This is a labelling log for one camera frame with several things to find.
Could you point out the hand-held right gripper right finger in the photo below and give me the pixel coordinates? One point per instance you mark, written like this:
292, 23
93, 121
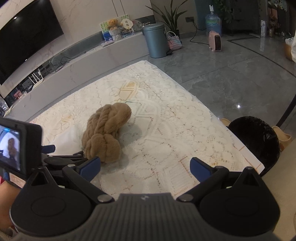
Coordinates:
199, 168

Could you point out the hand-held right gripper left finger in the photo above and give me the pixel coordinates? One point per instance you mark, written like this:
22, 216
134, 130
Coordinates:
90, 165

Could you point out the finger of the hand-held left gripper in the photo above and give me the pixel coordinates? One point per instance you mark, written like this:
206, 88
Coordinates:
60, 158
48, 148

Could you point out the tan braided plush yarn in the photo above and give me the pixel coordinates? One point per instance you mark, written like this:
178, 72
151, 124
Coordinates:
104, 132

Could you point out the beige slipper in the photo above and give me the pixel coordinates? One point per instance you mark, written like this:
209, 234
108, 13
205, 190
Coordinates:
225, 122
282, 138

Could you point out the black round stool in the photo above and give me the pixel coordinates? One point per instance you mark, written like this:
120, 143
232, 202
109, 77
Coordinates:
254, 141

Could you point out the white router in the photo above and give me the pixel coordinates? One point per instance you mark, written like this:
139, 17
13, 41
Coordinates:
37, 80

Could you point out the marble television console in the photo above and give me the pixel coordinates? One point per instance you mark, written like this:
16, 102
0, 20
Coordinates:
104, 60

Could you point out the black metal leg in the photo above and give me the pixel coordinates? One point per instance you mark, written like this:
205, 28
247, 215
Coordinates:
286, 109

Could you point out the black flat television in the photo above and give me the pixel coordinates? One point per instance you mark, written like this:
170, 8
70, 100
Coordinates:
25, 37

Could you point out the pink space heater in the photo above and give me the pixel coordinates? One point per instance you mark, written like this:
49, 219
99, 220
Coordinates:
215, 41

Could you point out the pink woven basket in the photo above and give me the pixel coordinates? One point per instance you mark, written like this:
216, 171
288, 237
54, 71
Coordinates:
174, 41

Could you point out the blue trash can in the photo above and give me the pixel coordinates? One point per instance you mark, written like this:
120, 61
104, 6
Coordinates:
155, 41

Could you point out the green white picture card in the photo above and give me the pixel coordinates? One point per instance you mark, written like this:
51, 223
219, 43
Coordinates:
104, 26

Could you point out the brown teddy bear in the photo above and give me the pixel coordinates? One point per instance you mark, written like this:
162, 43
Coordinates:
112, 24

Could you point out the white round paper fan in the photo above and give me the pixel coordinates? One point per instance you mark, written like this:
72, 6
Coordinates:
126, 25

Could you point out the blue water jug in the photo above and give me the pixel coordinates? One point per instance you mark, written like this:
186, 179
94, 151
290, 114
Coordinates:
213, 22

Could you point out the long-leaved potted plant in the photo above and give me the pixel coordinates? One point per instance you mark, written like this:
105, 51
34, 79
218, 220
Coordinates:
172, 16

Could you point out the hanging vine plant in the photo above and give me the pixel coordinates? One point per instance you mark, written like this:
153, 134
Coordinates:
222, 9

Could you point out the black wall socket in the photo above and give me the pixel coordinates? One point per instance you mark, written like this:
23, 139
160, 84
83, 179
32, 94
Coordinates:
190, 19

